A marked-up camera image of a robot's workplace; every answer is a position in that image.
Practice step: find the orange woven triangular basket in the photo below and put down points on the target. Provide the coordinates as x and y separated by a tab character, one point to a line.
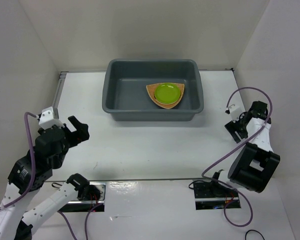
151	89

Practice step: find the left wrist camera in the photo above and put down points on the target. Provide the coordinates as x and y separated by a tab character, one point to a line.
50	117

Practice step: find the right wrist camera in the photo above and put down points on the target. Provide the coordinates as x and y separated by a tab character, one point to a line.
235	112

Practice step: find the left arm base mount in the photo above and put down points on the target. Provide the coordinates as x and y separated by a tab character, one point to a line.
86	199

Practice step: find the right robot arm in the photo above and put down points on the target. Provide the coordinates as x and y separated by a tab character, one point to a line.
256	163

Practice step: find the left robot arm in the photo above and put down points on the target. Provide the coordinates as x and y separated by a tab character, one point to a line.
46	153

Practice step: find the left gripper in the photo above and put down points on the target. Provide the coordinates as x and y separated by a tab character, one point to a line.
81	134

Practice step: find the grey plastic bin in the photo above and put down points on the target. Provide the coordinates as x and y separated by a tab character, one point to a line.
125	96

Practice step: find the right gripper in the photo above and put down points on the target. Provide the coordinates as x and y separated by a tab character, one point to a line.
231	127

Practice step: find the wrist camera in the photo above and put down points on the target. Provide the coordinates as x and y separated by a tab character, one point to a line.
235	112
50	117

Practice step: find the green plastic plate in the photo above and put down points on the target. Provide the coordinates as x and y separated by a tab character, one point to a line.
167	93

